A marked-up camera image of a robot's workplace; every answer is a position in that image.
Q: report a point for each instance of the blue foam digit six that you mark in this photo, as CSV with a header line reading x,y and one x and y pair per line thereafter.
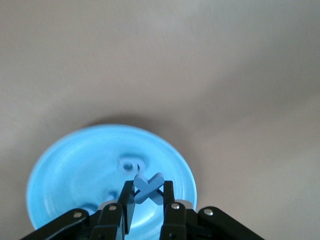
x,y
137,165

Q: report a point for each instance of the brown table cover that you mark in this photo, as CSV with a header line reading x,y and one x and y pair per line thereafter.
x,y
175,62

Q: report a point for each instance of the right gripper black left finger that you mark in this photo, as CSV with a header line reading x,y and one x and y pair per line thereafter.
x,y
107,217

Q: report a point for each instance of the blue letter X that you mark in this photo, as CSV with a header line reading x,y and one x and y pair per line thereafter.
x,y
147,188

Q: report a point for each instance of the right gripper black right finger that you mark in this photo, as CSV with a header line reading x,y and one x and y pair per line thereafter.
x,y
175,220

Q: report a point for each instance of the blue plate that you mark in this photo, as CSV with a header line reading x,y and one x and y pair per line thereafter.
x,y
75,162

